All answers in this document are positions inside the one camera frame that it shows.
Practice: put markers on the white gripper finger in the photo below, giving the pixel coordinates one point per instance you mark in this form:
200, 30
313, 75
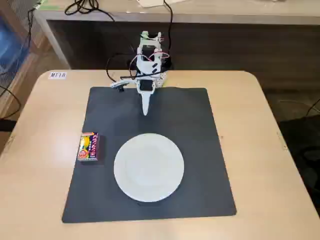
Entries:
145, 102

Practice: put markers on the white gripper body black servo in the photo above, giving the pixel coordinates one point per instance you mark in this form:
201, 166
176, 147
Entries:
145, 85

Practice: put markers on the colourful candy box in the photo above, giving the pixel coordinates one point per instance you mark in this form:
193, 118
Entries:
87, 147

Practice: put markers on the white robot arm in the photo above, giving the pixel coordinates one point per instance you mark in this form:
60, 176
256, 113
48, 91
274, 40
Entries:
146, 66

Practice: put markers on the dark grey mat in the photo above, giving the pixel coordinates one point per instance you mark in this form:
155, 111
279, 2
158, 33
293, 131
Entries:
190, 125

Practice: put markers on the white paper plate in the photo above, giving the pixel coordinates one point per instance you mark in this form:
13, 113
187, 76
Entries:
148, 167

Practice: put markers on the white paper sheet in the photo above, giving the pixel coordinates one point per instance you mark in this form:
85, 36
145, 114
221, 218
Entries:
160, 2

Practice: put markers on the white MT18 label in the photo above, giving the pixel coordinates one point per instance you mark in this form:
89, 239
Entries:
57, 75

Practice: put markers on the grey desk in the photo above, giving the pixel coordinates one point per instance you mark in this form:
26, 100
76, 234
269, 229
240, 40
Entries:
225, 15

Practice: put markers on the blue plastic container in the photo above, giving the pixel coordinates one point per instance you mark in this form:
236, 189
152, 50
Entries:
11, 47

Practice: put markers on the metal table latch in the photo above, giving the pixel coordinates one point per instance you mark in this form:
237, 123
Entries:
282, 140
9, 143

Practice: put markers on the black chair base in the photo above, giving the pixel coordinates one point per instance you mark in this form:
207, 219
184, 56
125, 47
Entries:
308, 157

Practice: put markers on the white perforated base plate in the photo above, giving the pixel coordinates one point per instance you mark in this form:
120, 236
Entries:
163, 77

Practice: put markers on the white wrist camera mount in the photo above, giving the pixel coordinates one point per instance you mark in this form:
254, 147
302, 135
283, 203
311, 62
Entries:
119, 84

